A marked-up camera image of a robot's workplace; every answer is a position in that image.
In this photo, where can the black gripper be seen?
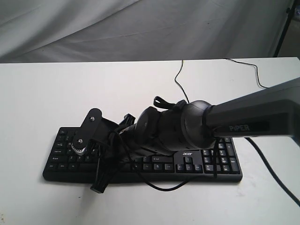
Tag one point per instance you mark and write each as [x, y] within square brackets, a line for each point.
[121, 148]

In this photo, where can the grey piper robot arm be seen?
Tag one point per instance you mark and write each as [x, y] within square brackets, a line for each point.
[166, 128]

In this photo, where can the black acer keyboard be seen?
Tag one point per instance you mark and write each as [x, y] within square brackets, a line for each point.
[63, 165]

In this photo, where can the grey backdrop cloth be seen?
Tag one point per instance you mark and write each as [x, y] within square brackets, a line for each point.
[33, 31]

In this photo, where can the black tripod stand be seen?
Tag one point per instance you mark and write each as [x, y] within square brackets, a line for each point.
[290, 13]

